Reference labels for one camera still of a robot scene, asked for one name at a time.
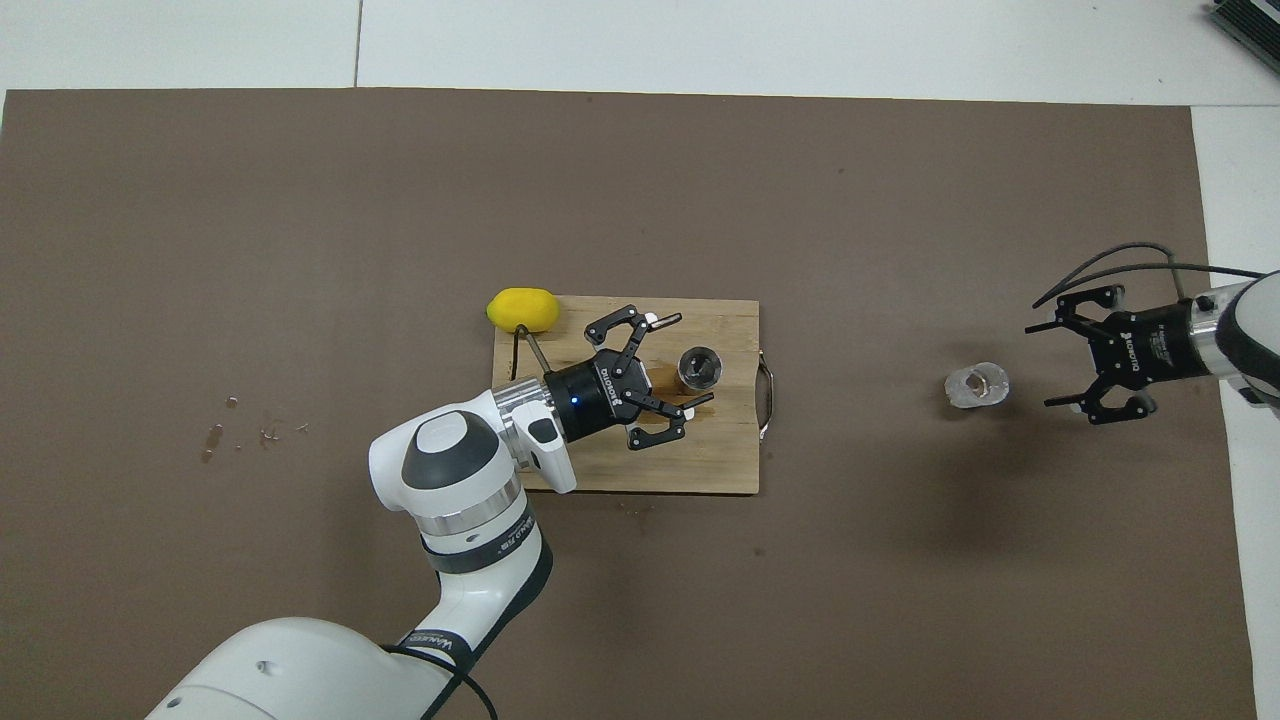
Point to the grey ribbed device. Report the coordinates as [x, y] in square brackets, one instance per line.
[1250, 25]

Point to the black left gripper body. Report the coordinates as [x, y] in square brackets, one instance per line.
[598, 395]

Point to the brown table mat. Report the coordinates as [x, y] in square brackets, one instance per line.
[800, 600]

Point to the wooden cutting board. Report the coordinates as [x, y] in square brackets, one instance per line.
[720, 460]

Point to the steel double jigger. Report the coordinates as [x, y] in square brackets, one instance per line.
[700, 368]

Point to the yellow lemon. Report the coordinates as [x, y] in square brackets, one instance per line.
[523, 310]

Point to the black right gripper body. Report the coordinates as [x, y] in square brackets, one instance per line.
[1150, 347]

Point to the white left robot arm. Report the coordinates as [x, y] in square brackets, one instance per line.
[450, 480]

